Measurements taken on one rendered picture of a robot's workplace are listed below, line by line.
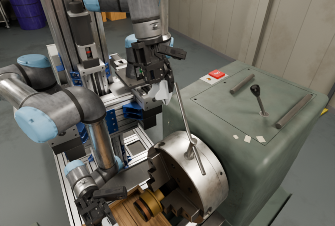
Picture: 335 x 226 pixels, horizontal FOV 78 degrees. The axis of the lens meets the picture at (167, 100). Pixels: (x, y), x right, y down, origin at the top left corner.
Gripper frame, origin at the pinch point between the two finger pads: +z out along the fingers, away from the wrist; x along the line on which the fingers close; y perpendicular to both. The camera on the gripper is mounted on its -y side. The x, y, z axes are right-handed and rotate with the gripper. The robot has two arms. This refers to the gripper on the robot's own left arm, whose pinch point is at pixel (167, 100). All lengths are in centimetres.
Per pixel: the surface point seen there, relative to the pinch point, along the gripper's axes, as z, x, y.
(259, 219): 91, 10, -41
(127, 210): 49, -16, 20
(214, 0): -16, -228, -304
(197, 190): 24.7, 14.3, 5.2
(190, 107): 12.0, -7.5, -16.0
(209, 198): 29.4, 16.2, 2.3
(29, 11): -65, -609, -58
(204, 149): 18.6, 8.7, -5.3
